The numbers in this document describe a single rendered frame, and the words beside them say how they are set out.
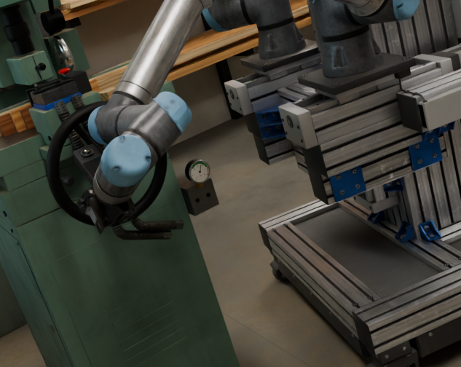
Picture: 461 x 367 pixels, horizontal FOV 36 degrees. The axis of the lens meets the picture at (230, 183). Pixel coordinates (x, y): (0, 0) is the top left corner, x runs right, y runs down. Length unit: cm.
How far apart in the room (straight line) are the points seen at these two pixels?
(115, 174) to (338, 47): 80
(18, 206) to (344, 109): 82
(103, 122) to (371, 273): 105
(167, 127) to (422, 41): 103
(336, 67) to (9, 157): 81
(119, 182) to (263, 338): 127
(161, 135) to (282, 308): 136
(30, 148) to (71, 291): 38
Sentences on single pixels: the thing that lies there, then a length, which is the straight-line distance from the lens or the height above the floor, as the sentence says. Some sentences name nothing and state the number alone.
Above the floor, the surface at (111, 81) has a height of 93.
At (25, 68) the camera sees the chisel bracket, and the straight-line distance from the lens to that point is 188.
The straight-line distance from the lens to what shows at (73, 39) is 212.
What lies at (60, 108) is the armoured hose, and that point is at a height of 96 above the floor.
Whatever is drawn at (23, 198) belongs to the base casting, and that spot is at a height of 77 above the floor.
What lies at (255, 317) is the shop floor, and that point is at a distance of 245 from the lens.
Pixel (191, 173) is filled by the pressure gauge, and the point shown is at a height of 66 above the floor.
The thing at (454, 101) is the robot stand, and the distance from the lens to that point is 176.
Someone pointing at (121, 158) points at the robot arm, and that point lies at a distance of 114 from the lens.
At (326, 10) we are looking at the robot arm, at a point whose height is 98.
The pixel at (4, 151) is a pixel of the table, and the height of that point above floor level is 89.
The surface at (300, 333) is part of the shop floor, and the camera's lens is 231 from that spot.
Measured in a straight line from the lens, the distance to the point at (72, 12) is 391.
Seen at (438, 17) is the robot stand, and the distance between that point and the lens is 208.
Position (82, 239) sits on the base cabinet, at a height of 61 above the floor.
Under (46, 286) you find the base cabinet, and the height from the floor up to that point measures 54.
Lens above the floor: 124
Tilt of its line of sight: 19 degrees down
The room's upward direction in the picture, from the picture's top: 17 degrees counter-clockwise
